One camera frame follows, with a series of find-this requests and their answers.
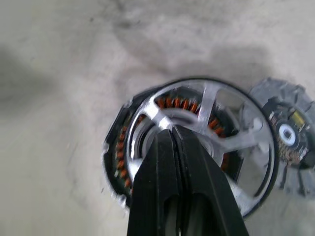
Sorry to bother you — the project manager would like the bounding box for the grey finned motor end cap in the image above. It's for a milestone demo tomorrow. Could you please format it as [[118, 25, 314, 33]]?
[[247, 77, 315, 197]]

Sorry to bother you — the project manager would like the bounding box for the motor stator with copper windings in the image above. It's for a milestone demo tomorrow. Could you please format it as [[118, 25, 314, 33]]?
[[102, 82, 238, 209]]

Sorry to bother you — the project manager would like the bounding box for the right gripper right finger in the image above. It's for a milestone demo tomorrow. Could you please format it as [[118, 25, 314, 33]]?
[[173, 125, 249, 236]]

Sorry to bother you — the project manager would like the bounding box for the silver spoked motor rotor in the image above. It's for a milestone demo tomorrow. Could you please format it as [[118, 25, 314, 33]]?
[[126, 78, 281, 220]]

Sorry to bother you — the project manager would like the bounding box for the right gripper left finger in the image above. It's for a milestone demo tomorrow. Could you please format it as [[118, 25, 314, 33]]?
[[126, 129, 188, 236]]

